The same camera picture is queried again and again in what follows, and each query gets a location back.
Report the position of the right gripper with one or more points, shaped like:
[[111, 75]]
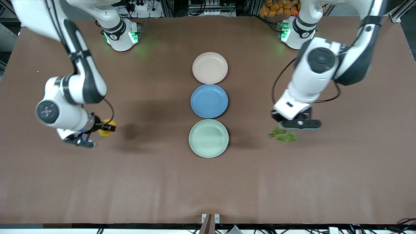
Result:
[[97, 126]]

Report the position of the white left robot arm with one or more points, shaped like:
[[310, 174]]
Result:
[[320, 60]]

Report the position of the blue round plate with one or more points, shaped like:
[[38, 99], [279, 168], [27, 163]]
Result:
[[209, 100]]

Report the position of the green lettuce leaf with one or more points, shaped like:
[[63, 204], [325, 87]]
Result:
[[284, 136]]

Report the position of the yellow lemon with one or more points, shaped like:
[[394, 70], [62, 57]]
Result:
[[104, 133]]

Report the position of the aluminium frame profile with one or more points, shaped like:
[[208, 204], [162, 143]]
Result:
[[401, 11]]

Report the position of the beige round plate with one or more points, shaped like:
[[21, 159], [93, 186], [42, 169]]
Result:
[[209, 68]]

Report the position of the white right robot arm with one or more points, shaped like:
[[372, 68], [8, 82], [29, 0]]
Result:
[[81, 84]]

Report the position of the brown table cover mat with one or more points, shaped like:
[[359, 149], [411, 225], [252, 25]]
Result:
[[97, 188]]

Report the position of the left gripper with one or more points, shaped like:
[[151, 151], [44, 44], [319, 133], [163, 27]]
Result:
[[306, 114]]

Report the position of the white power strip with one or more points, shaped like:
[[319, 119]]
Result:
[[143, 8]]

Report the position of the bag of orange fruits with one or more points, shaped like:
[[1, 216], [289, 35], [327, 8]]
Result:
[[276, 8]]

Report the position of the pale green round plate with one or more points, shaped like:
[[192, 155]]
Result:
[[209, 138]]

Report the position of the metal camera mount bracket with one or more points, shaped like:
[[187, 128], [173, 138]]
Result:
[[210, 222]]

